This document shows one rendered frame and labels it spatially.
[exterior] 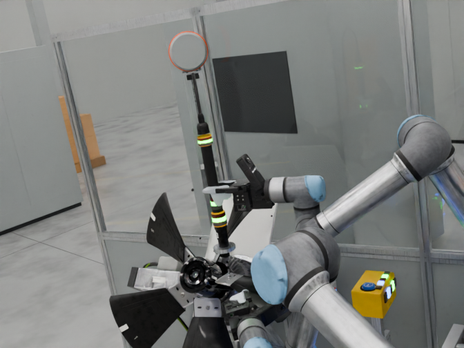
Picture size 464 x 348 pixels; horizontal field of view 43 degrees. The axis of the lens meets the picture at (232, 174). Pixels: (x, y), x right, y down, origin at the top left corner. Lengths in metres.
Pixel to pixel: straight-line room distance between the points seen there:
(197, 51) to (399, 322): 1.38
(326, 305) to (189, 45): 1.44
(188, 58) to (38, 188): 5.26
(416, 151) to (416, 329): 1.18
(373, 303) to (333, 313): 0.76
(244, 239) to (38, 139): 5.48
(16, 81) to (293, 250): 6.29
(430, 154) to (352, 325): 0.53
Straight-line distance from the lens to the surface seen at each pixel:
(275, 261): 1.22
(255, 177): 1.70
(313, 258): 1.27
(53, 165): 7.53
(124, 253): 3.17
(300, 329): 1.51
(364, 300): 1.97
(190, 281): 1.88
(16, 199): 7.37
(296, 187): 1.66
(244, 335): 1.53
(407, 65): 2.19
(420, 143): 1.53
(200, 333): 1.87
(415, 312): 2.52
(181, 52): 2.40
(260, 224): 2.15
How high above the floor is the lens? 1.97
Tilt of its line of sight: 15 degrees down
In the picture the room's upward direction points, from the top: 10 degrees counter-clockwise
